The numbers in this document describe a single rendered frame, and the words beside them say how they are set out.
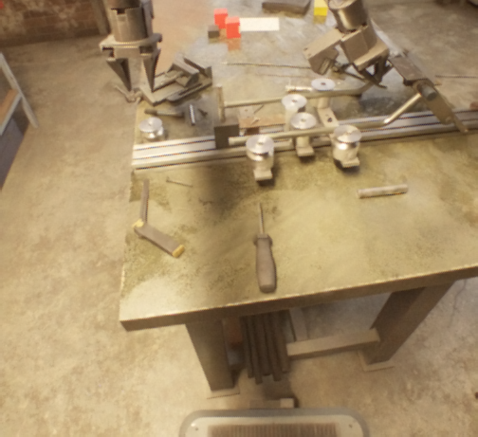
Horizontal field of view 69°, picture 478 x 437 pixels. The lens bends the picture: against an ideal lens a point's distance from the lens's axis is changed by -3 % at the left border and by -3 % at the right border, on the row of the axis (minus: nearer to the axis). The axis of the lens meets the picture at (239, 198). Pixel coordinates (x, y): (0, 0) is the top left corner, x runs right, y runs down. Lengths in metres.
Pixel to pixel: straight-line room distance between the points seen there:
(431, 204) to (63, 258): 1.57
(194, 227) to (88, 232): 1.30
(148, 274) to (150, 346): 0.93
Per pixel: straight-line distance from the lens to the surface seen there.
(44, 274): 1.86
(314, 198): 0.69
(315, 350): 1.25
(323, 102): 0.82
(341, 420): 1.16
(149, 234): 0.63
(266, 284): 0.55
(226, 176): 0.72
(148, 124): 0.81
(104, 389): 1.52
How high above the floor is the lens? 1.39
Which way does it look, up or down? 48 degrees down
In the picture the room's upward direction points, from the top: 3 degrees counter-clockwise
